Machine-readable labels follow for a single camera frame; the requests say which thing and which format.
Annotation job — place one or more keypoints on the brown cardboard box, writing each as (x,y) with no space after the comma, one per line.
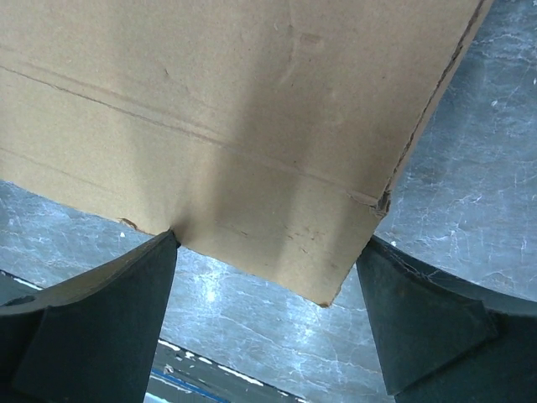
(266,134)

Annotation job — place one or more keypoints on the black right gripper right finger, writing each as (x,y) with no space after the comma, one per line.
(441,338)

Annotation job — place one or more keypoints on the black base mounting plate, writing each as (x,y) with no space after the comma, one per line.
(182,364)

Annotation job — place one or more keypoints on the light blue cable duct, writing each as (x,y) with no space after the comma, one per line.
(184,386)

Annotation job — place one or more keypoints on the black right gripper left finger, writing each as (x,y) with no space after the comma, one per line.
(93,337)

